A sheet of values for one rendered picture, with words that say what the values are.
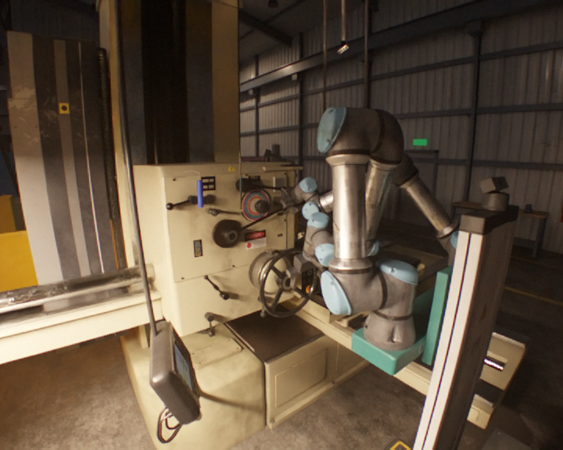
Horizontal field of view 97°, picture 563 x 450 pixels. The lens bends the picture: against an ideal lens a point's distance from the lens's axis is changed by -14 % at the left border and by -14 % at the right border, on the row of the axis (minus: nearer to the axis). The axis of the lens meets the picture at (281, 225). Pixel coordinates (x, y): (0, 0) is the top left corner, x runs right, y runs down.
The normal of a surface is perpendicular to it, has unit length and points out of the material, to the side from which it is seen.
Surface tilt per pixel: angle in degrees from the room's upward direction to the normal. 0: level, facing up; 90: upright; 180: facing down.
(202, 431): 90
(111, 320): 90
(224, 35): 90
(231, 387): 90
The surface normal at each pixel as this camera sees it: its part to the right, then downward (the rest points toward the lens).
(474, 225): -0.81, 0.14
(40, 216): 0.61, 0.18
